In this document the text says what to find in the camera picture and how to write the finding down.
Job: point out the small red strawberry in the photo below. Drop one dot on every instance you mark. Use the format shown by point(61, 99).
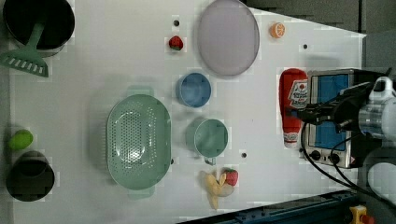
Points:
point(175, 43)

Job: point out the green oval strainer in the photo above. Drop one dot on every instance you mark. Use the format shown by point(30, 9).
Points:
point(138, 142)

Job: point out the green cup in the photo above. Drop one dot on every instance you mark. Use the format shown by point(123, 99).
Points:
point(208, 137)

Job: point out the silver toaster oven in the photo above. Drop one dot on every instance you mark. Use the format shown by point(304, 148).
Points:
point(322, 142)

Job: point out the red ketchup bottle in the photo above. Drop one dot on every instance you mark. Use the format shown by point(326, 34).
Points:
point(292, 93)

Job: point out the peeled banana toy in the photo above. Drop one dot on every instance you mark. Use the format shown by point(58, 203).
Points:
point(216, 188)

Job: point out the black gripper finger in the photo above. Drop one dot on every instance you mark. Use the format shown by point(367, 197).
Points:
point(307, 115)

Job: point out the lilac round plate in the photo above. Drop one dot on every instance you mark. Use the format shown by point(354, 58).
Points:
point(228, 37)

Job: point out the green lime toy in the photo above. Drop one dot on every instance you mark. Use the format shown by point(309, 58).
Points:
point(21, 140)

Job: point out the blue cup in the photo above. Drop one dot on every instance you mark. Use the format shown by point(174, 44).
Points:
point(193, 90)

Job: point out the black cylindrical container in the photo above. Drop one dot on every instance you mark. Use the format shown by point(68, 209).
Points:
point(31, 177)

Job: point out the green spatula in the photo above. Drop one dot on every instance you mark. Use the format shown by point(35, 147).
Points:
point(27, 59)

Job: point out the large red strawberry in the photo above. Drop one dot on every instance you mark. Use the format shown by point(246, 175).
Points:
point(231, 177)

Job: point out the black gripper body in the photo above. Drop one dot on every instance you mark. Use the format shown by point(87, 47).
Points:
point(343, 110)

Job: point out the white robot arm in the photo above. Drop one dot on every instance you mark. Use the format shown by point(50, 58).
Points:
point(367, 108)

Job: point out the orange slice toy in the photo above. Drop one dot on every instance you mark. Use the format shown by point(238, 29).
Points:
point(277, 30)

